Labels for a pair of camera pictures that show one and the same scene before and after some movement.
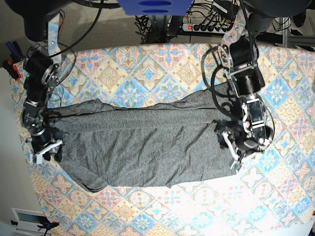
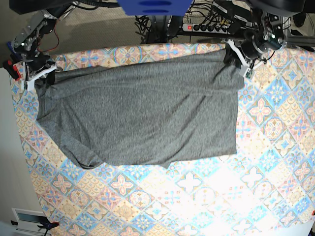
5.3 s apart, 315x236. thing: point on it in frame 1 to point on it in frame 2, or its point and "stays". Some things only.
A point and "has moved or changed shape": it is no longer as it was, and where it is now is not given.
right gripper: [238, 148] to [253, 54]
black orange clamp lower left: [48, 224] stays
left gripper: [42, 144] to [36, 66]
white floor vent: [28, 221] stays
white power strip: [205, 28] stays
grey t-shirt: [172, 141] has moved or changed shape
